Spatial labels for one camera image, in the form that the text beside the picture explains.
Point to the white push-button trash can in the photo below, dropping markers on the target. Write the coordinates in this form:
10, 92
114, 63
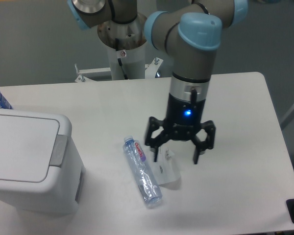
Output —
40, 167

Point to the clear plastic water bottle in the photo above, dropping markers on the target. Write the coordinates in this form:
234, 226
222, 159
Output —
142, 173

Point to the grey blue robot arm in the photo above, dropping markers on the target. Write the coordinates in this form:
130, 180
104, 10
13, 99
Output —
191, 36

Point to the clear plastic bag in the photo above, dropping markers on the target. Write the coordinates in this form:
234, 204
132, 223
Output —
165, 169

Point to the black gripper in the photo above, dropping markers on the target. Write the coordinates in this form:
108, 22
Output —
182, 123

